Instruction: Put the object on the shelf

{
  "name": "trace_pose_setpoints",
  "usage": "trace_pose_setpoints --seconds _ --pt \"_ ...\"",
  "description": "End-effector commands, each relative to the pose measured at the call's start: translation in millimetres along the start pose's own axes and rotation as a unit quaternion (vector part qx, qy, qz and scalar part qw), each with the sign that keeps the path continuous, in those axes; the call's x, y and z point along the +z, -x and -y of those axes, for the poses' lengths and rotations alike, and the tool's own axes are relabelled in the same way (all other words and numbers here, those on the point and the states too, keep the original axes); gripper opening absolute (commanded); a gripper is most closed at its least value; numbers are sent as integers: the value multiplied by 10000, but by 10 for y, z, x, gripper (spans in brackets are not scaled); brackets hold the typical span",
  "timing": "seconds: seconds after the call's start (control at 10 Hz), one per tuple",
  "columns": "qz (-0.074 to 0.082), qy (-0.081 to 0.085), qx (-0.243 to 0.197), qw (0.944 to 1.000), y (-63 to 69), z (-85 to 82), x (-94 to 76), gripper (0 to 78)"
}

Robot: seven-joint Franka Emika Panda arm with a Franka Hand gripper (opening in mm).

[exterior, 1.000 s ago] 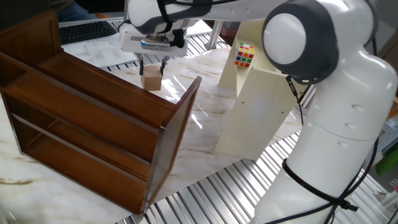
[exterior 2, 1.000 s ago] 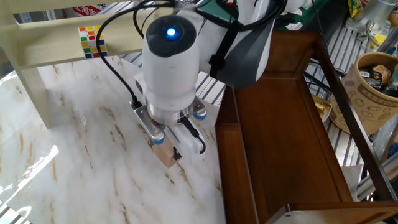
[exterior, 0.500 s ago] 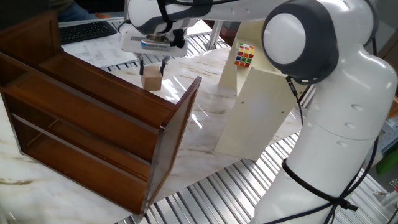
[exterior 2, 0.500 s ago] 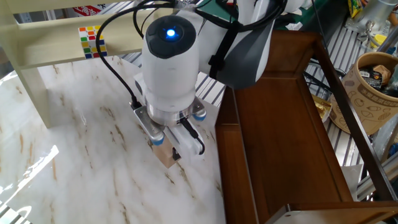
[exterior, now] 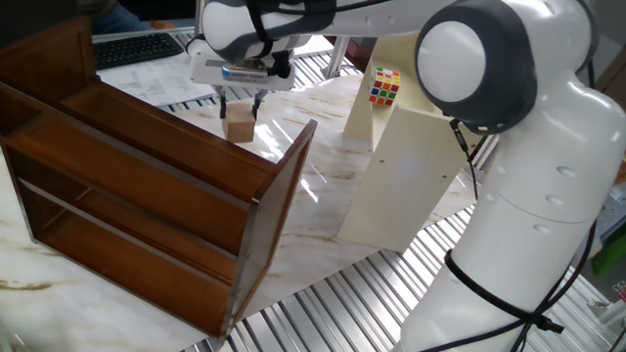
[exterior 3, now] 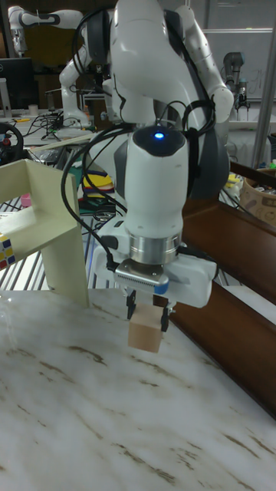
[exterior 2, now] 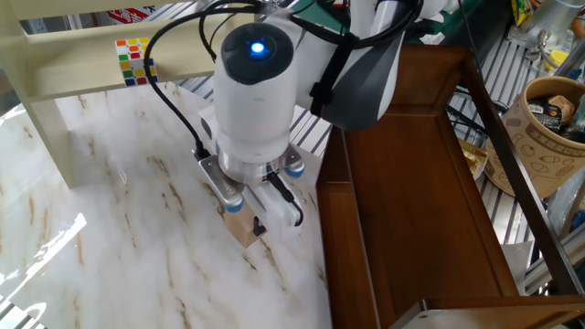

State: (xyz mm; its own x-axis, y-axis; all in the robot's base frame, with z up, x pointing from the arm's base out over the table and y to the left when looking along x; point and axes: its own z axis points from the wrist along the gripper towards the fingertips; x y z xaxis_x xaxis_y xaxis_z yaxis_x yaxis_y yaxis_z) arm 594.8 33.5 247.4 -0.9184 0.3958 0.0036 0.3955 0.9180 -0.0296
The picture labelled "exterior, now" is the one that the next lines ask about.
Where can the silver gripper mounted camera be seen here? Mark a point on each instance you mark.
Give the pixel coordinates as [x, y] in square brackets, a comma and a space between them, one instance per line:
[244, 72]

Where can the printed paper sheets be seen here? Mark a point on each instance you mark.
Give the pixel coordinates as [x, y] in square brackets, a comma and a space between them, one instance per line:
[147, 83]

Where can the brown wooden shelf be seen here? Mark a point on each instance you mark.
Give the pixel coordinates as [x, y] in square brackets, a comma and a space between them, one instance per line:
[147, 195]

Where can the black keyboard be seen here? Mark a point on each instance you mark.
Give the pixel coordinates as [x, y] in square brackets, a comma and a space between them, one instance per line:
[132, 49]

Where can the aluminium frame post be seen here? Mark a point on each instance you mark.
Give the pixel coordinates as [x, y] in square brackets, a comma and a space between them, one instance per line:
[199, 19]
[336, 56]

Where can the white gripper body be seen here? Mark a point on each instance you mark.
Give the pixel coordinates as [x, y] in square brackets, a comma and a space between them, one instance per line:
[205, 71]

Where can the light wooden cube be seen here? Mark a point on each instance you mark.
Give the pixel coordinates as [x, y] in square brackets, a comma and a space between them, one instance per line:
[238, 124]

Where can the dark red box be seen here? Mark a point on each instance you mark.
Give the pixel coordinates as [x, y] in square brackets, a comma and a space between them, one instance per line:
[362, 51]

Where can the cream wooden shelf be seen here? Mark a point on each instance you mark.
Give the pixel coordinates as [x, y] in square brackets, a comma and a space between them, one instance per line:
[406, 186]

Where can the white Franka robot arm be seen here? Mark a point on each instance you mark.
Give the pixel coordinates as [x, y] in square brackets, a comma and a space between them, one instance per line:
[513, 244]

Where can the person in blue jeans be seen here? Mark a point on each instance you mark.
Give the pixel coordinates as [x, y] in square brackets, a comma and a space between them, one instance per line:
[112, 19]

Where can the marble pattern table sheet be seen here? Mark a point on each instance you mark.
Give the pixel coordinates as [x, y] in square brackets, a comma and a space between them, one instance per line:
[332, 161]

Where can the small orange object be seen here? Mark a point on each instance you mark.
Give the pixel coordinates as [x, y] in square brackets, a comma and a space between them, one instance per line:
[161, 24]

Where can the Rubik's cube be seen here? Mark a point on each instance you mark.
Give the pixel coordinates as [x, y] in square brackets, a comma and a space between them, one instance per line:
[384, 86]

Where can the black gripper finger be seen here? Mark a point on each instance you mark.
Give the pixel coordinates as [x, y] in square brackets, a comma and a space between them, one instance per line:
[256, 105]
[222, 105]

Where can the green box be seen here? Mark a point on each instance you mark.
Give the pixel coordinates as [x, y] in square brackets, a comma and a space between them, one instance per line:
[609, 256]

